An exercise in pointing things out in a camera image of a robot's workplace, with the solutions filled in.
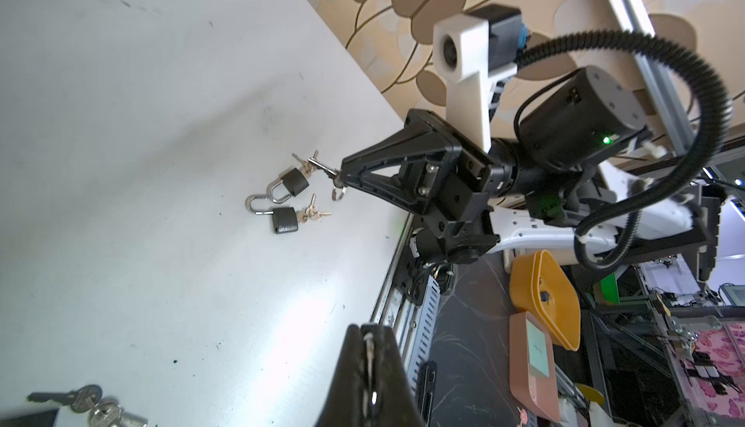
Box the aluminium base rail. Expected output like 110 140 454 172
372 215 440 398

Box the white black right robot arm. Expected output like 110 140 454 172
333 31 731 275

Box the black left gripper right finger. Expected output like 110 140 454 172
368 324 424 426

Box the black padlock with ring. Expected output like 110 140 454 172
1 384 149 427

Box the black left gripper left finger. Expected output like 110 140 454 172
315 324 367 427

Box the yellow plastic bin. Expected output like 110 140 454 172
509 250 581 351

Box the pink device with screen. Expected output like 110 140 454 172
508 312 561 422

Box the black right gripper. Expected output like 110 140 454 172
340 109 515 241

